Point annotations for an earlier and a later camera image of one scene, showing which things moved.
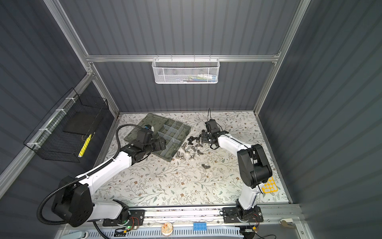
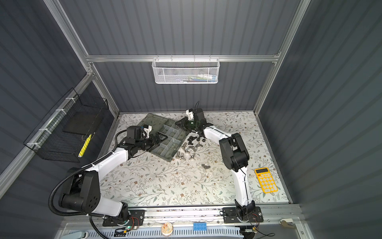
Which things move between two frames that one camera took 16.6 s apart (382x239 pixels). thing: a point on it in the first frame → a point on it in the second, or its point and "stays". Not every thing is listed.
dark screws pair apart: [206, 167] stays
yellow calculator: [270, 186] stays
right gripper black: [204, 137] → [185, 121]
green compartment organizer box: [174, 132] stays
